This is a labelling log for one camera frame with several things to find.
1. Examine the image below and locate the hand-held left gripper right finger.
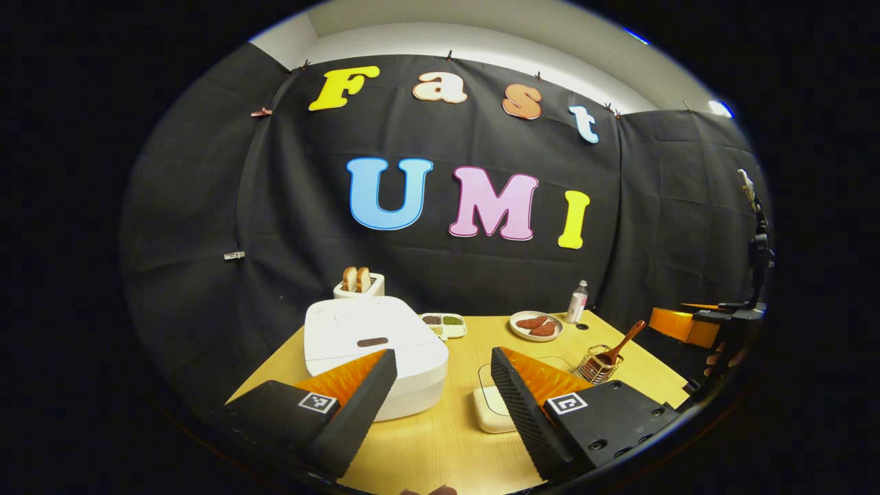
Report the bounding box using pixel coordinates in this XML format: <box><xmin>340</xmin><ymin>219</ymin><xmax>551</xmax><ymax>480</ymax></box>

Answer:
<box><xmin>489</xmin><ymin>346</ymin><xmax>681</xmax><ymax>482</ymax></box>

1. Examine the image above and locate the wire metal chopstick holder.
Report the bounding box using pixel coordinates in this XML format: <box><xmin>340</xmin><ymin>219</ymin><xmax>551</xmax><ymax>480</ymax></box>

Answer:
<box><xmin>575</xmin><ymin>344</ymin><xmax>624</xmax><ymax>385</ymax></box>

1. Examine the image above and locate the brown wooden spoon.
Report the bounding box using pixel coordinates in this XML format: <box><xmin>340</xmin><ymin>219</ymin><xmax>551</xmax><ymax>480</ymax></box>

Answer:
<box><xmin>595</xmin><ymin>320</ymin><xmax>648</xmax><ymax>367</ymax></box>

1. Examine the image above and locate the white round plate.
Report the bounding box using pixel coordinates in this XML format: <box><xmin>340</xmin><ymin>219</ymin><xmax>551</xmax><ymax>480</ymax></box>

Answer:
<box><xmin>509</xmin><ymin>311</ymin><xmax>564</xmax><ymax>342</ymax></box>

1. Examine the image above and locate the clear plastic container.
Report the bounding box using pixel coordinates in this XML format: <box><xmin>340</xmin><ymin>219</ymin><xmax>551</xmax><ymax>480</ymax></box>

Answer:
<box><xmin>472</xmin><ymin>356</ymin><xmax>585</xmax><ymax>435</ymax></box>

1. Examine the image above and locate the black backdrop cloth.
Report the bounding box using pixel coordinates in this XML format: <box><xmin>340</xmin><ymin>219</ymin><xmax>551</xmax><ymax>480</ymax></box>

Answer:
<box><xmin>118</xmin><ymin>43</ymin><xmax>771</xmax><ymax>413</ymax></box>

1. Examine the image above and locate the white rice cooker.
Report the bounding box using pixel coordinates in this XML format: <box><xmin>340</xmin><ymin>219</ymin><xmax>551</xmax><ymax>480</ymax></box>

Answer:
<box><xmin>304</xmin><ymin>296</ymin><xmax>450</xmax><ymax>422</ymax></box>

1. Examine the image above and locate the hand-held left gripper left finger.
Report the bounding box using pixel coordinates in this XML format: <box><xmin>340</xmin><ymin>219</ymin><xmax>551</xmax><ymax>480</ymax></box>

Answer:
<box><xmin>223</xmin><ymin>349</ymin><xmax>399</xmax><ymax>480</ymax></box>

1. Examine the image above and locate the clear bottle with pink label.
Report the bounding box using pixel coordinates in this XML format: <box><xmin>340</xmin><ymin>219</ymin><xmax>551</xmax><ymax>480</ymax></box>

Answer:
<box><xmin>566</xmin><ymin>279</ymin><xmax>589</xmax><ymax>324</ymax></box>

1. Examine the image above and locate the white toaster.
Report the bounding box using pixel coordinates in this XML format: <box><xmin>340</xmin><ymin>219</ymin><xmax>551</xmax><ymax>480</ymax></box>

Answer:
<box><xmin>333</xmin><ymin>273</ymin><xmax>386</xmax><ymax>300</ymax></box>

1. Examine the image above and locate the white divided bean dish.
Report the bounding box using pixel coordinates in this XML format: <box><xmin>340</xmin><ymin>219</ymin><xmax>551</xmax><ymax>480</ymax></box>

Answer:
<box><xmin>420</xmin><ymin>313</ymin><xmax>468</xmax><ymax>340</ymax></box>

